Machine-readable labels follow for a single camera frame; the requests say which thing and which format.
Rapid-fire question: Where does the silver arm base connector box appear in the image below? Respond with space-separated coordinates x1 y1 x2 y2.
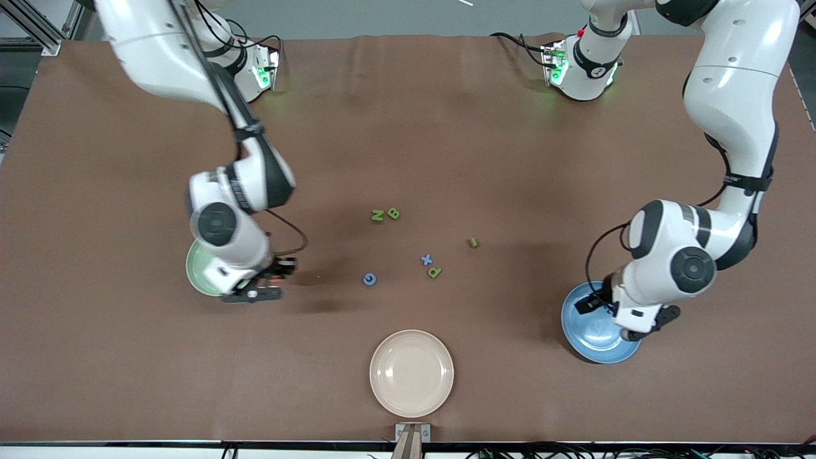
252 46 281 91
541 40 569 87

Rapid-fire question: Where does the light green plate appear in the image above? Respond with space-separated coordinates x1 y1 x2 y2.
185 239 224 298

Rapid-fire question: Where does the blue plate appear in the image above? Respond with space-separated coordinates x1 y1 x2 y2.
560 281 643 365

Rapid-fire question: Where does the beige plate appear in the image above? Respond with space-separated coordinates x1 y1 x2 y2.
369 329 455 419

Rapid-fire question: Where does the brown table mat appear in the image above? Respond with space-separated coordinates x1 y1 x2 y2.
0 33 816 445

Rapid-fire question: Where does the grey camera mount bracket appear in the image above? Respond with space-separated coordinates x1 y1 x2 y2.
390 423 432 459

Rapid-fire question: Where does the black arm base cable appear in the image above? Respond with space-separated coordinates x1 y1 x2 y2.
490 32 550 68
194 0 282 52

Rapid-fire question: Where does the aluminium frame profile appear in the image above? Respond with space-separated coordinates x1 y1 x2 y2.
0 0 64 57

